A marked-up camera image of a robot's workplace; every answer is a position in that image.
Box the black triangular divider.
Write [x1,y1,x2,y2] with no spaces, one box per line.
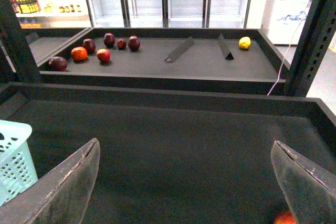
[217,34,234,60]

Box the orange red fruit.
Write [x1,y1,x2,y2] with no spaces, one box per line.
[71,47,88,62]

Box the black flat divider strip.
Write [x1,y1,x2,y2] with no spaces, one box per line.
[164,37,194,63]

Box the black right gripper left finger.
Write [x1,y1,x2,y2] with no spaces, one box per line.
[1,138,100,223]

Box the black left side tray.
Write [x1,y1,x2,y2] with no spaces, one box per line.
[22,27,93,68]

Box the white blue chest freezer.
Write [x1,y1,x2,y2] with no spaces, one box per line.
[261,0,311,45]

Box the black far display tray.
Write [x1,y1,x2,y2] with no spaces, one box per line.
[38,27,290,95]

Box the yellow lemon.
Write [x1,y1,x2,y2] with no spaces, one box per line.
[238,36,251,50]

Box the red yellow apple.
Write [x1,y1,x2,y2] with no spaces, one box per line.
[273,210,296,224]

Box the black left rack post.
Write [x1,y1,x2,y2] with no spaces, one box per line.
[1,0,41,83]

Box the dark red apple back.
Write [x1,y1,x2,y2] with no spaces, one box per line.
[103,33,115,48]

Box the dark red apple front-left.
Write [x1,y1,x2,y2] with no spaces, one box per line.
[48,56,68,71]

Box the black perforated right post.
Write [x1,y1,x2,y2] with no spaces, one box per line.
[283,0,335,97]

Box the bright red apple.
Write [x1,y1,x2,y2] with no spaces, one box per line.
[96,49,111,63]

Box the light blue plastic basket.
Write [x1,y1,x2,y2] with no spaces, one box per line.
[1,120,38,205]

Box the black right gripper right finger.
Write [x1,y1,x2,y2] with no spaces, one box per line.
[271,141,335,223]

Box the white pink cable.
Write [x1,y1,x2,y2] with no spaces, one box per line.
[267,0,317,96]

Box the dark red apple middle-left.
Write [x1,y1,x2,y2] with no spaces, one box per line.
[82,38,96,54]

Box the small dark red apple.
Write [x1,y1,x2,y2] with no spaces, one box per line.
[117,38,127,50]

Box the dark red apple right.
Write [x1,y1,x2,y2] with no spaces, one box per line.
[128,36,140,51]

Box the black display tray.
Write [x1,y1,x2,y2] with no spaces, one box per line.
[38,27,290,95]
[1,83,335,223]

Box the black near display tray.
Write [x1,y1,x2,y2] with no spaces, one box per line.
[1,83,335,223]

